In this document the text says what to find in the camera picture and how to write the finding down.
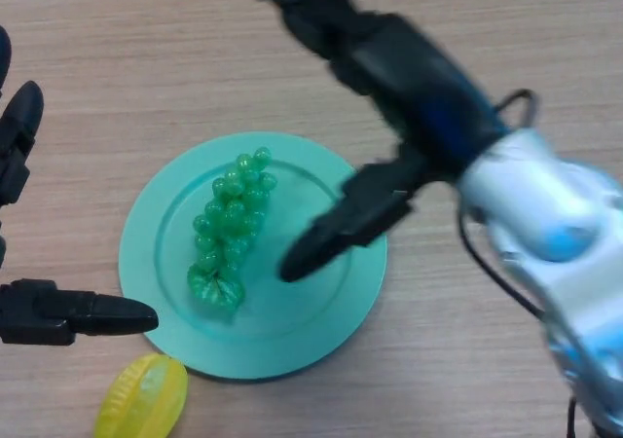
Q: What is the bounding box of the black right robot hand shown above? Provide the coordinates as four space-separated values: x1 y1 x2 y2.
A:
236 0 510 283

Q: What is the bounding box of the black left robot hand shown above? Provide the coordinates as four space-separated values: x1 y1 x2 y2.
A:
0 24 161 347

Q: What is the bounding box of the green grape bunch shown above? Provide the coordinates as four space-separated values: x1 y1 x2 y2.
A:
187 146 278 312

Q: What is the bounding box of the round green plate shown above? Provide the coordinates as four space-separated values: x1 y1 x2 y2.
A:
118 130 389 380

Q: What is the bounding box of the yellow starfruit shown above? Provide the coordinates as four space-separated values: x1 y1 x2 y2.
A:
92 352 190 438

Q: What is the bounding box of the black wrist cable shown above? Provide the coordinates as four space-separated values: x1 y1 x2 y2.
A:
457 89 580 438

